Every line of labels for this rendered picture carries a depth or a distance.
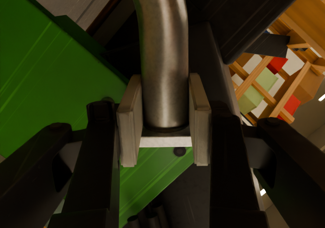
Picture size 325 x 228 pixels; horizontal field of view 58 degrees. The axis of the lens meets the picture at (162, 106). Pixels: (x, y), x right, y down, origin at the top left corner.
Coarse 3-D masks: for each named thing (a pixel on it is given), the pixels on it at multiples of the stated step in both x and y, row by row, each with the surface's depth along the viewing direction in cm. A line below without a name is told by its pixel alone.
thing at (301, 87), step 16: (240, 64) 359; (272, 64) 373; (304, 64) 388; (256, 80) 351; (272, 80) 361; (288, 80) 422; (304, 80) 388; (320, 80) 403; (240, 96) 329; (256, 96) 341; (288, 96) 349; (304, 96) 384; (240, 112) 312; (272, 112) 330; (288, 112) 354
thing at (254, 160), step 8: (216, 104) 16; (224, 104) 16; (216, 112) 15; (224, 112) 15; (248, 128) 13; (248, 136) 12; (256, 136) 12; (248, 144) 12; (256, 144) 12; (264, 144) 12; (248, 152) 12; (256, 152) 12; (264, 152) 12; (272, 152) 12; (256, 160) 12; (264, 160) 12; (272, 160) 12; (256, 168) 12; (264, 168) 12; (272, 168) 12
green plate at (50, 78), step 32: (0, 0) 19; (32, 0) 20; (0, 32) 20; (32, 32) 20; (64, 32) 20; (0, 64) 21; (32, 64) 21; (64, 64) 21; (96, 64) 21; (0, 96) 22; (32, 96) 22; (64, 96) 22; (96, 96) 21; (0, 128) 23; (32, 128) 22; (160, 160) 23; (192, 160) 23; (128, 192) 24; (160, 192) 24
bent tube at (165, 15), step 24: (144, 0) 16; (168, 0) 16; (144, 24) 17; (168, 24) 16; (144, 48) 17; (168, 48) 17; (144, 72) 18; (168, 72) 17; (144, 96) 18; (168, 96) 18; (144, 120) 19; (168, 120) 18; (144, 144) 18; (168, 144) 18
